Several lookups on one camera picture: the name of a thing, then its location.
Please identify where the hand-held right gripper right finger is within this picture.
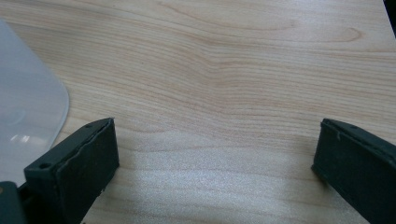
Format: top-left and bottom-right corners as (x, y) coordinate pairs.
(310, 118), (396, 224)

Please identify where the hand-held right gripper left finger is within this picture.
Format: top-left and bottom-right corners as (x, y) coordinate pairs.
(23, 117), (120, 224)

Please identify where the translucent white plastic container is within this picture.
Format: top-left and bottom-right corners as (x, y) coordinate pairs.
(0, 19), (70, 188)

